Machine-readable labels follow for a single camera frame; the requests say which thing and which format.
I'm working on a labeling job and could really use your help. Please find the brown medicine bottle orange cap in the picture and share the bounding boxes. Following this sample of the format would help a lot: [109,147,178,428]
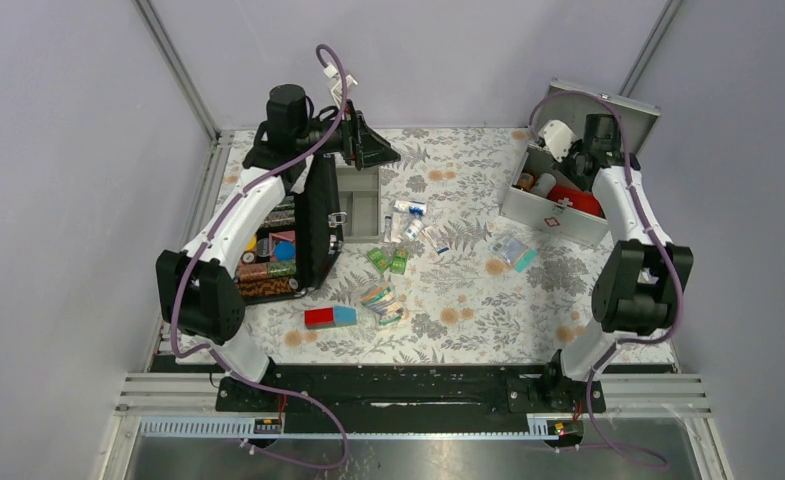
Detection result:
[514,172,537,192]

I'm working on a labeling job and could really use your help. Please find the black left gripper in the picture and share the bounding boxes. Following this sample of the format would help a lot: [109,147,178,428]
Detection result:
[295,100,400,170]

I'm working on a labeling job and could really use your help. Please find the red first aid pouch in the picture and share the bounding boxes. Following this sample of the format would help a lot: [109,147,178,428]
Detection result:
[547,185,604,218]

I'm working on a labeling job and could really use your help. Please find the clear bag teal item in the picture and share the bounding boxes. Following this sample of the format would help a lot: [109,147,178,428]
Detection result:
[489,235,538,272]

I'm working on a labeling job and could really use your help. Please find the green wind oil box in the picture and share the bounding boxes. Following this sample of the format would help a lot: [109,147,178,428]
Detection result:
[390,248,409,275]

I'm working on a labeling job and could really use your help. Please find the red blue box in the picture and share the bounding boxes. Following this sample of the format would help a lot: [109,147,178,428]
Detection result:
[304,306,358,330]

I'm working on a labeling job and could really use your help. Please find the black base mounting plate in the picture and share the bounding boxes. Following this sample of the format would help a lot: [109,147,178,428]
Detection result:
[215,365,606,434]

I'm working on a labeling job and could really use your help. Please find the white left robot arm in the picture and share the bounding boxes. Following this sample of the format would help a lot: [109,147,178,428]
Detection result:
[155,84,401,411]

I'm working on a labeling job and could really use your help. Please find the grey metal box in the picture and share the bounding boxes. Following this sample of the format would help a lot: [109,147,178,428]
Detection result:
[500,80,670,246]

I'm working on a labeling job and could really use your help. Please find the white blue small tube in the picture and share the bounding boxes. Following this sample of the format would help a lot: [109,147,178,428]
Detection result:
[423,225,450,255]

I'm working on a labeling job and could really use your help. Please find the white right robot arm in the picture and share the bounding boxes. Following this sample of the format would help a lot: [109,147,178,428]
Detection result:
[536,114,694,412]

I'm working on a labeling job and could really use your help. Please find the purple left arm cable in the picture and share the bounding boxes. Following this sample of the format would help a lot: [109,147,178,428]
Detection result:
[168,43,352,469]

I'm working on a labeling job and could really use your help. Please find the grey plastic tray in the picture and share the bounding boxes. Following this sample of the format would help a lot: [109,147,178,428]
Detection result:
[336,167,382,243]

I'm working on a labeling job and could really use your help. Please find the black open case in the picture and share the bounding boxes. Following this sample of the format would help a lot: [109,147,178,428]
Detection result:
[236,133,351,305]

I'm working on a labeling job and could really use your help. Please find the striped bandage packet stack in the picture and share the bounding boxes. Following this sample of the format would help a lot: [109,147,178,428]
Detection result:
[359,282,406,327]

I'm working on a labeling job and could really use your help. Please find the white plastic bottle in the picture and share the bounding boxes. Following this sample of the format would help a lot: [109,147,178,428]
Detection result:
[530,173,557,198]

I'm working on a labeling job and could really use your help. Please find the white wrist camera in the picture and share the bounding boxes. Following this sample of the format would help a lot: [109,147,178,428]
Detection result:
[537,120,579,162]
[323,63,358,107]

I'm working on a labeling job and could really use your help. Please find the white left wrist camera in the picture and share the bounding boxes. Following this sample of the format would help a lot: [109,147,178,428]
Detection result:
[323,63,358,107]

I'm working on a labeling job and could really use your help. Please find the white flat wrapped bandage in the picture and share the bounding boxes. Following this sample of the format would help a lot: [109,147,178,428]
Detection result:
[390,212,407,243]

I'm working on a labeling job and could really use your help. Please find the white bandage roll blue label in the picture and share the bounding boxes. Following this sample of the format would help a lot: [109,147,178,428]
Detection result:
[393,200,427,216]

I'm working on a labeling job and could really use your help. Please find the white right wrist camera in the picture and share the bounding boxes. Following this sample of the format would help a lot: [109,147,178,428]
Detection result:
[537,120,579,162]

